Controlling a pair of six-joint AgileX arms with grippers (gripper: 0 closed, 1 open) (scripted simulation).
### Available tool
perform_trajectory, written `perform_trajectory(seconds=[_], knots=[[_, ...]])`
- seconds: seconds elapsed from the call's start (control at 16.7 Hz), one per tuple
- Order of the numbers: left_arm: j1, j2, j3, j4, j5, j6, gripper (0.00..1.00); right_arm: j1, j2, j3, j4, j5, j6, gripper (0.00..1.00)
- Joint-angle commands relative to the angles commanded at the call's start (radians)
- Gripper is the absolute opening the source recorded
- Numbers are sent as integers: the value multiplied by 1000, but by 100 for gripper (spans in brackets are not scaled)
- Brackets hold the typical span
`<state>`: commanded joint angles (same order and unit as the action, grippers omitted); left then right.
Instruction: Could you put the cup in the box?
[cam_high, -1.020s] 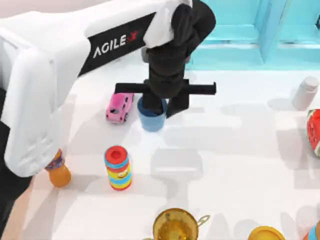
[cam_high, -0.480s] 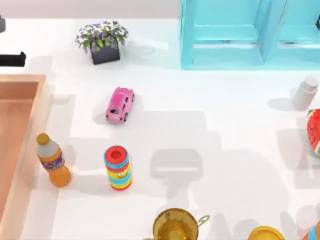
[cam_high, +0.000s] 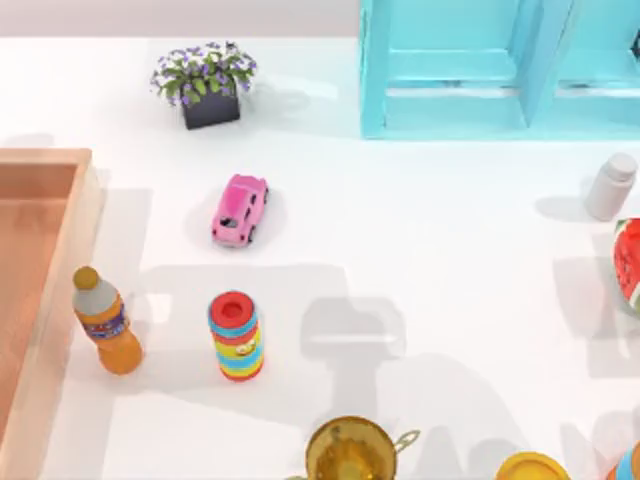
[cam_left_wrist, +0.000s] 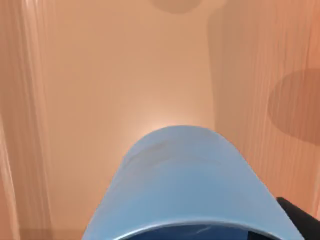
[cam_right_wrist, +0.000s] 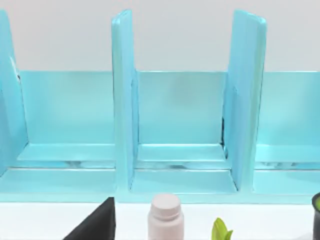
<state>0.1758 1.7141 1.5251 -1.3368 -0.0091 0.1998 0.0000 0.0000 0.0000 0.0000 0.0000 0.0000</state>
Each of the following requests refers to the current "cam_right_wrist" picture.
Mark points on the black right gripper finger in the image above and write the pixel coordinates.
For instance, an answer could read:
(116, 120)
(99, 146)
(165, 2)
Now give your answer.
(100, 222)

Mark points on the pale pink bottle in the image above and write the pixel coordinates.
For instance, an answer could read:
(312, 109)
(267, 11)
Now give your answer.
(165, 220)

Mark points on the green leafy plant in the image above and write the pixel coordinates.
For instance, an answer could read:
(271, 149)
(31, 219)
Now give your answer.
(220, 231)

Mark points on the light blue rack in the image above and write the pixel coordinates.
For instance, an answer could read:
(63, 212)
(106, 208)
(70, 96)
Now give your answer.
(175, 107)

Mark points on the black pot with green top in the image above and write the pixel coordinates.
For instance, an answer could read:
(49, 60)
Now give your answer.
(316, 212)

